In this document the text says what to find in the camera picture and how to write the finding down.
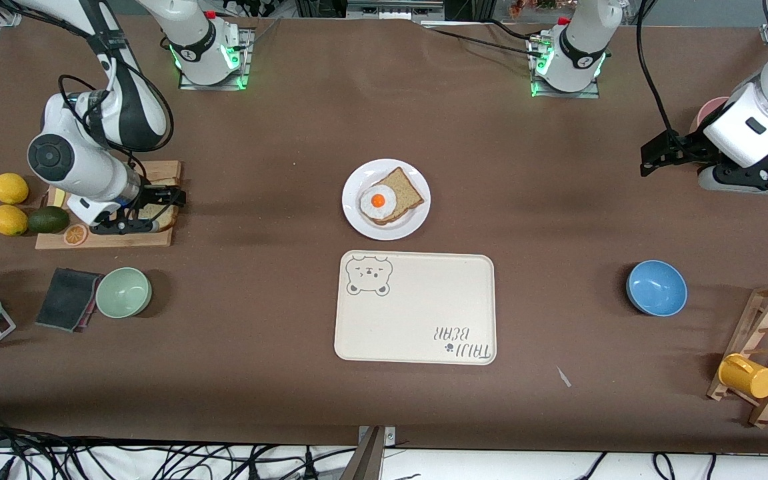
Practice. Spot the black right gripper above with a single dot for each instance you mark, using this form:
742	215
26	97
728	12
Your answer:
151	196

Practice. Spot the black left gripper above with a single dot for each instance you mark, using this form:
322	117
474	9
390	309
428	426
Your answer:
685	147

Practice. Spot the brown bread slice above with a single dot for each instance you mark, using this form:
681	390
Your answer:
167	214

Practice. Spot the toy fried egg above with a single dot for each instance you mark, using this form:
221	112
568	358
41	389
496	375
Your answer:
377	203

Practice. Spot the white round plate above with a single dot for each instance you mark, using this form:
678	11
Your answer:
397	230

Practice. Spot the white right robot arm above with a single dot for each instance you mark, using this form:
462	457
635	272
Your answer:
57	160

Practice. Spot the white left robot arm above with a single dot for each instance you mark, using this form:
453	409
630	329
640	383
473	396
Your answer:
580	40

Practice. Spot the wooden cutting board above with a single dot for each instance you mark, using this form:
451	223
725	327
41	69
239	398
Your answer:
157	238

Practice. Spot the pink bowl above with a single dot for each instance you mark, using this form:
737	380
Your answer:
707	110

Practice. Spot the orange fruit slice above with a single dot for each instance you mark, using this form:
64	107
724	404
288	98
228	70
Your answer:
76	234

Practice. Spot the pale green bowl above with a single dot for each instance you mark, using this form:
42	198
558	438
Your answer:
124	293

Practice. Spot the yellow plastic knife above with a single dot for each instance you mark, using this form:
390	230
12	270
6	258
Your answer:
58	197

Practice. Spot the dark green avocado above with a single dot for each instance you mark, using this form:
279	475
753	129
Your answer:
48	220

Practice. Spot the blue bowl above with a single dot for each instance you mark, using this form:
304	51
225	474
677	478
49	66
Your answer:
657	288

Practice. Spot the dark grey sponge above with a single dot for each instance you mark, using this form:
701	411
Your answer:
67	300

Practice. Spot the yellow lemon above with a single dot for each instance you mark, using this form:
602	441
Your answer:
8	220
10	188

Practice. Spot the wooden cup rack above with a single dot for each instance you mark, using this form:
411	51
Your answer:
767	313

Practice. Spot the yellow cup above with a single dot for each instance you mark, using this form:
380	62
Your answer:
747	376

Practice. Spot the small white tape scrap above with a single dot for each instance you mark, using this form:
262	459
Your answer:
564	377

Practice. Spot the cream bear print tray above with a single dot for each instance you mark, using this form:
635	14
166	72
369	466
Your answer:
424	306

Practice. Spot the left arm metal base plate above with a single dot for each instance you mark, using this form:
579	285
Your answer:
567	94

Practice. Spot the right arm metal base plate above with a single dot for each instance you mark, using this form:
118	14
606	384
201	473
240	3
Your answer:
245	53

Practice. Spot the aluminium frame structure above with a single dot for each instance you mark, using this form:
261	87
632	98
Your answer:
390	8

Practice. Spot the metal post with bracket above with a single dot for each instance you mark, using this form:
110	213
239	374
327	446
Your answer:
372	456

